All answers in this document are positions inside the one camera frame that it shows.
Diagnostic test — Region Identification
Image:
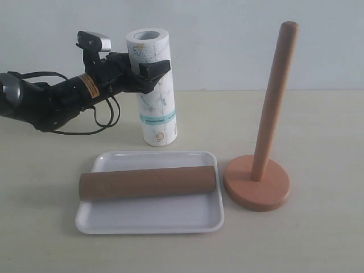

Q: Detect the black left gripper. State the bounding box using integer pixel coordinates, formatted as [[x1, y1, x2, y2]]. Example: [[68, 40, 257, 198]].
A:
[[82, 49, 171, 102]]

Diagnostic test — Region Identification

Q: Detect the printed paper towel roll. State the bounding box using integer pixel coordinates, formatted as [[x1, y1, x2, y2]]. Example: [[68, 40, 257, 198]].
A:
[[126, 28, 177, 147]]

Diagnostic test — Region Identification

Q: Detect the brown cardboard tube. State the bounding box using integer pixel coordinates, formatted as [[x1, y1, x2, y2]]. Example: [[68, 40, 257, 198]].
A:
[[78, 166, 217, 201]]

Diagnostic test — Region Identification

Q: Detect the wooden paper towel holder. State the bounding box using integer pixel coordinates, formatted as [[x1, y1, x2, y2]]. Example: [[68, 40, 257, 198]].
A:
[[224, 21, 299, 212]]

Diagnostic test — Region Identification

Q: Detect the white plastic tray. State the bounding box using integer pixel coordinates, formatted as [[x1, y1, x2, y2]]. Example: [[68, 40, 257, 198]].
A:
[[75, 151, 224, 235]]

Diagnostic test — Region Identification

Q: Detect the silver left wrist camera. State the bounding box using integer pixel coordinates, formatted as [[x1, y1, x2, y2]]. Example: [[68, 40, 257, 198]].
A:
[[76, 31, 111, 52]]

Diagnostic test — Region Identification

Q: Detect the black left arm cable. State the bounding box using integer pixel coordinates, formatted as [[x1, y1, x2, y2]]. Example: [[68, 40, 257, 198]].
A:
[[21, 71, 120, 135]]

